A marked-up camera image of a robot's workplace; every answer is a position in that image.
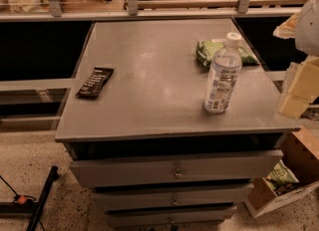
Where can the bottom grey drawer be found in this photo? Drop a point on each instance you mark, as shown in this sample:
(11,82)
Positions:
(170,216)

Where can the black stand leg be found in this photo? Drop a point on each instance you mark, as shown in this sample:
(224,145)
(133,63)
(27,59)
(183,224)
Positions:
(27,205)

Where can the clear plastic water bottle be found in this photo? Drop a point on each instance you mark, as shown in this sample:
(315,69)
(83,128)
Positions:
(223,73)

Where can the black rxbar chocolate wrapper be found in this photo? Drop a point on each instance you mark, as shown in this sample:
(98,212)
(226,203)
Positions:
(94,83)

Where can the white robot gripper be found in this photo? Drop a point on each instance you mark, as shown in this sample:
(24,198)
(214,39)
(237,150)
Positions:
(309,29)

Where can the green chip bag in box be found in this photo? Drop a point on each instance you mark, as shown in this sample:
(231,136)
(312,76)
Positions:
(281,179)

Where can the cardboard box on floor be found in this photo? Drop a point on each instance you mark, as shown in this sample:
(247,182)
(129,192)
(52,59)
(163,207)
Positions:
(301,155)

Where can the grey drawer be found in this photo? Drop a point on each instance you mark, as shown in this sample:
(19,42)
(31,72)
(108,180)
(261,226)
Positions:
(171,197)
(175,168)
(170,216)

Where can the middle grey drawer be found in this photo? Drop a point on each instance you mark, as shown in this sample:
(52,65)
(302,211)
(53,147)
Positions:
(171,197)

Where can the green snack bag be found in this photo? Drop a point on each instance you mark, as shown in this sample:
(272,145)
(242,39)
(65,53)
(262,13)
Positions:
(206,49)

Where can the grey drawer cabinet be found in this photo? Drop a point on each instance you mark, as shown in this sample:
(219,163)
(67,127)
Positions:
(153,103)

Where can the top grey drawer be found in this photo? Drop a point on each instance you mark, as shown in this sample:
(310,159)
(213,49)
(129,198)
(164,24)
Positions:
(175,168)

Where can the metal shelf rail frame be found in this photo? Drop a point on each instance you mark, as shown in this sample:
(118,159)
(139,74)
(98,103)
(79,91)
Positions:
(107,10)

